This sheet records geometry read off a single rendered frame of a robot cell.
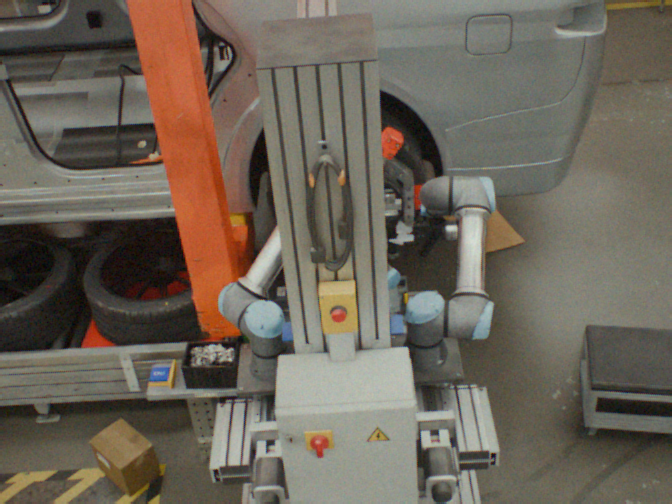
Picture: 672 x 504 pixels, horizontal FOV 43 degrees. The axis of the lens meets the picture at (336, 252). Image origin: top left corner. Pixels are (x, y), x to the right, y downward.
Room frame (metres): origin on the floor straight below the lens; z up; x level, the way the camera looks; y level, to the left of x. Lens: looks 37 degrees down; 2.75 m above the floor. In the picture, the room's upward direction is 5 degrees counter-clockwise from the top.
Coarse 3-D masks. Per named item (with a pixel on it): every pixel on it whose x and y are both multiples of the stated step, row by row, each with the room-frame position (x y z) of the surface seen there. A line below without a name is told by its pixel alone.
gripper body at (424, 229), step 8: (416, 216) 2.61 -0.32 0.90; (424, 216) 2.60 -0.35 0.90; (416, 224) 2.56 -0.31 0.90; (424, 224) 2.55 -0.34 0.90; (432, 224) 2.57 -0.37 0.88; (440, 224) 2.58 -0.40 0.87; (416, 232) 2.54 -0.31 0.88; (424, 232) 2.54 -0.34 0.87; (432, 232) 2.56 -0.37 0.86; (440, 232) 2.56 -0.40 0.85; (424, 240) 2.54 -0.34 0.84
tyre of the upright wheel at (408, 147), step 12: (384, 108) 3.06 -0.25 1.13; (384, 120) 2.96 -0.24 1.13; (396, 120) 3.01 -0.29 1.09; (408, 132) 3.00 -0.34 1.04; (408, 144) 2.89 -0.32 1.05; (396, 156) 2.86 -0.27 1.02; (408, 156) 2.86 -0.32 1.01; (420, 156) 2.94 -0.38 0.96; (420, 168) 2.86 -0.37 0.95; (420, 180) 2.86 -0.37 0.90
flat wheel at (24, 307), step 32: (0, 256) 3.24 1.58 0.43; (32, 256) 3.24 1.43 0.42; (64, 256) 3.10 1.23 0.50; (0, 288) 2.93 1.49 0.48; (32, 288) 2.91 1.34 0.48; (64, 288) 2.92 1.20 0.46; (0, 320) 2.70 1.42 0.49; (32, 320) 2.75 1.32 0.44; (64, 320) 2.86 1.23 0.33; (0, 352) 2.70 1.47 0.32
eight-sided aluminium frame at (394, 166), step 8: (384, 160) 2.78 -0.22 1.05; (392, 160) 2.80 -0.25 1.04; (392, 168) 2.80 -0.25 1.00; (400, 168) 2.78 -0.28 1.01; (408, 168) 2.83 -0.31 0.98; (400, 176) 2.78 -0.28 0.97; (408, 176) 2.77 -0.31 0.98; (408, 184) 2.77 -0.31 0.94; (408, 192) 2.78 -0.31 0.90; (408, 200) 2.78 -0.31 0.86; (408, 208) 2.78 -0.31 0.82; (408, 216) 2.79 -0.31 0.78; (408, 224) 2.77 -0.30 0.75
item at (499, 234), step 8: (496, 216) 3.80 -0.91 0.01; (488, 224) 3.73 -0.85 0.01; (496, 224) 3.72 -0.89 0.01; (504, 224) 3.72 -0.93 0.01; (488, 232) 3.65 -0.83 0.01; (496, 232) 3.65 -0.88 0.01; (504, 232) 3.64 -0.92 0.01; (512, 232) 3.64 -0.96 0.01; (488, 240) 3.58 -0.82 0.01; (496, 240) 3.57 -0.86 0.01; (504, 240) 3.57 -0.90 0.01; (512, 240) 3.56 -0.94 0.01; (520, 240) 3.55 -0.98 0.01; (488, 248) 3.51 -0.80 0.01; (496, 248) 3.50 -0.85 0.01; (504, 248) 3.50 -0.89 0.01
